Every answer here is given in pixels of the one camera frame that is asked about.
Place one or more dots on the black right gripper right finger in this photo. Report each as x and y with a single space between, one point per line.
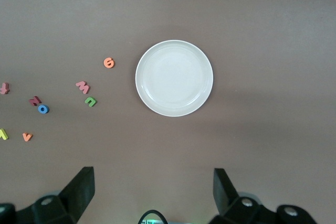
231 208

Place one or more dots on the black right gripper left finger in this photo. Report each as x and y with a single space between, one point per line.
65 205

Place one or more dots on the green foam letter U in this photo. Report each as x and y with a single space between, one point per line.
87 101

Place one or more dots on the pink foam letter W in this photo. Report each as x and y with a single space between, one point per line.
83 87

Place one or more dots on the orange foam digit 6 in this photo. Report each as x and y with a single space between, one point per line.
105 63

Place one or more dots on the orange foam letter V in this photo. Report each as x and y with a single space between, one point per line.
24 135

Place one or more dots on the yellow foam letter K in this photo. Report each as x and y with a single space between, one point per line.
3 134

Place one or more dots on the blue foam letter O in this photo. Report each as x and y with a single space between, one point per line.
39 109

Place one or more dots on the dark red foam letter Z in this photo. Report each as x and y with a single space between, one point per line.
35 101

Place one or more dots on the salmon foam letter F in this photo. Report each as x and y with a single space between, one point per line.
4 88

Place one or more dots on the beige brown plate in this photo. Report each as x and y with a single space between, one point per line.
174 78

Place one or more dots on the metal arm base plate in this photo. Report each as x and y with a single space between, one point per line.
181 222

